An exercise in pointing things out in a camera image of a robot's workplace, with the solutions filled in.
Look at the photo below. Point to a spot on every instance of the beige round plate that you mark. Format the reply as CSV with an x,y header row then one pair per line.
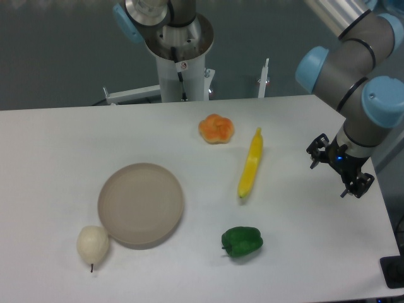
x,y
141,205

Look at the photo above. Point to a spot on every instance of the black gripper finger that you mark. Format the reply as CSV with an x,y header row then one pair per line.
x,y
357,185
318,150

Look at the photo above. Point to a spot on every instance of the white pear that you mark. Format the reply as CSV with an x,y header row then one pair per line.
x,y
92,244

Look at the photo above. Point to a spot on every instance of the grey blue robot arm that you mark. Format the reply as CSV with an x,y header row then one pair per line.
x,y
371,107

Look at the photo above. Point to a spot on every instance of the white mounting bracket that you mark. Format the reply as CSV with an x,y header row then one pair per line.
x,y
264,79
133,95

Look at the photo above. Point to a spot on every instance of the orange bread roll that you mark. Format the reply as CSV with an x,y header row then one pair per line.
x,y
216,129

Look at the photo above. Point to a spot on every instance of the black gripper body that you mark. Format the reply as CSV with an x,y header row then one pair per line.
x,y
349,167

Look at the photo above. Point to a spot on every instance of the black box at edge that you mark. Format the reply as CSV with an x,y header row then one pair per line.
x,y
392,268

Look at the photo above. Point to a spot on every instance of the white left mounting bracket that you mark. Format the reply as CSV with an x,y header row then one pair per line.
x,y
133,95

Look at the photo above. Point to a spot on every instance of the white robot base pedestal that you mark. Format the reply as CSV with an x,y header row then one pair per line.
x,y
180,54

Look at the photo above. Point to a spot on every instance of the yellow banana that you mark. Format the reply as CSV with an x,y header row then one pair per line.
x,y
251,166

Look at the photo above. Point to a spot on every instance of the green bell pepper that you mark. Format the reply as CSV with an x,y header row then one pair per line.
x,y
240,241

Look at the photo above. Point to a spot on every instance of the white right mounting bracket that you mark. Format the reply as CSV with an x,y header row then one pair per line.
x,y
264,79

